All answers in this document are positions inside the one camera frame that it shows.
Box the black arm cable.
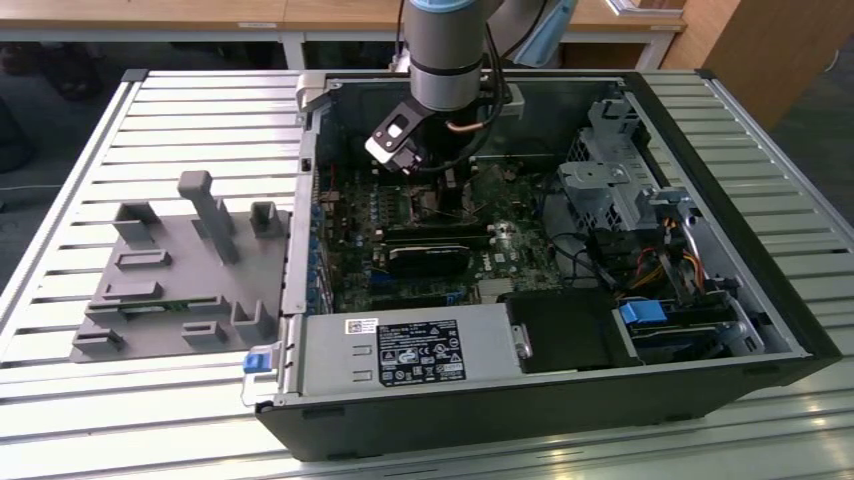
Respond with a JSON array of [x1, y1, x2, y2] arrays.
[[426, 0, 555, 174]]

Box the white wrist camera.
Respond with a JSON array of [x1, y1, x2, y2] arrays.
[[363, 99, 427, 175]]

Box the grey parts rack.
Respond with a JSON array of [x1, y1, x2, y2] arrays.
[[68, 170, 295, 365]]

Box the black graphics card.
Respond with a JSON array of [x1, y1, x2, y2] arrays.
[[386, 243, 477, 280]]

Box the black PC case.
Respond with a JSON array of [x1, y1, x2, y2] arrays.
[[252, 69, 844, 462]]

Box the CPU socket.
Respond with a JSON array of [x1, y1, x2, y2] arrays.
[[399, 183, 479, 226]]

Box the green RAM stick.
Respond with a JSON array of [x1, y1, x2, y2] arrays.
[[119, 298, 222, 314]]

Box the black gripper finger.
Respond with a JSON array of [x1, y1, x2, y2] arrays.
[[437, 171, 470, 215]]

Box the green motherboard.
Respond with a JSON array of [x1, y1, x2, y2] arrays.
[[312, 159, 569, 314]]

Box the silver metal drive cage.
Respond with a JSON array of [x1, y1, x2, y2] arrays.
[[557, 97, 669, 234]]

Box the coloured power wires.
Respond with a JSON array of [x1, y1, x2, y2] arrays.
[[630, 249, 709, 296]]

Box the wooden desk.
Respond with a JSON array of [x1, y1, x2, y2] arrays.
[[0, 0, 689, 71]]

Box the wooden cabinet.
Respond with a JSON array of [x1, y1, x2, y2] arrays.
[[659, 0, 854, 132]]

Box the black wires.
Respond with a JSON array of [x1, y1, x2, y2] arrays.
[[546, 230, 623, 292]]

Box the black fan shroud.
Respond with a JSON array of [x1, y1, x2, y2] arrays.
[[499, 288, 646, 375]]

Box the blue disk carrier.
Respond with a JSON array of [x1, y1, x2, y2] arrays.
[[617, 298, 669, 331]]

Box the grey power supply unit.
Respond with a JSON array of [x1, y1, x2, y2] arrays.
[[292, 302, 526, 396]]

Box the small silver heatsink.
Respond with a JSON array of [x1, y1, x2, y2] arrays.
[[477, 278, 519, 304]]

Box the black RAM slots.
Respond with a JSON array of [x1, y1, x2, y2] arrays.
[[383, 223, 487, 246]]

